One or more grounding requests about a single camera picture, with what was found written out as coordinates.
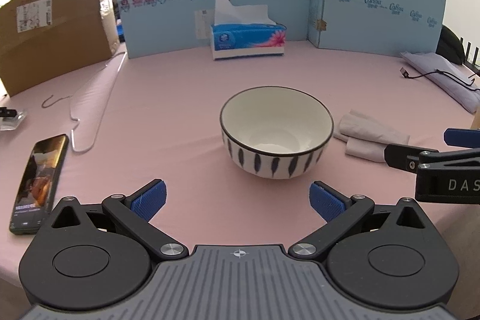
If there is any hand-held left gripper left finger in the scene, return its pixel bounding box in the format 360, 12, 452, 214
49, 178, 189, 263

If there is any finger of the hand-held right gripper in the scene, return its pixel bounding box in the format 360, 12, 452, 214
384, 142, 480, 174
443, 128, 480, 148

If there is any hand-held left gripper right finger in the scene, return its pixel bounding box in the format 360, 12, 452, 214
288, 180, 429, 263

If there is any grey wiping cloth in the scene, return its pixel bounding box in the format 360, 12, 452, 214
333, 109, 411, 162

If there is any white bowl with feather pattern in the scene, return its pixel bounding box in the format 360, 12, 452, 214
220, 86, 335, 180

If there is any lavender pillow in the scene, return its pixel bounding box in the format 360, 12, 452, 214
399, 51, 480, 114

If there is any black router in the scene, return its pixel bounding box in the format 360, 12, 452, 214
459, 38, 480, 71

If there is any black bag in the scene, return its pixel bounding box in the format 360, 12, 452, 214
437, 25, 467, 66

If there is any black smartphone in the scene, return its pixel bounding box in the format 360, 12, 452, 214
9, 133, 70, 235

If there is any white clothes hanger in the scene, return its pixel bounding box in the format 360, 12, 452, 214
41, 51, 129, 155

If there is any clear plastic bag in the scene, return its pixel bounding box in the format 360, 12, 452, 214
0, 106, 29, 132

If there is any blue tissue box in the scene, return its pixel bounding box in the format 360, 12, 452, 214
210, 0, 287, 61

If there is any brown cardboard box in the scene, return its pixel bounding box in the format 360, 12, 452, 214
0, 0, 121, 97

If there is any black usb cable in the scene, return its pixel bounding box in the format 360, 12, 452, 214
399, 68, 480, 93

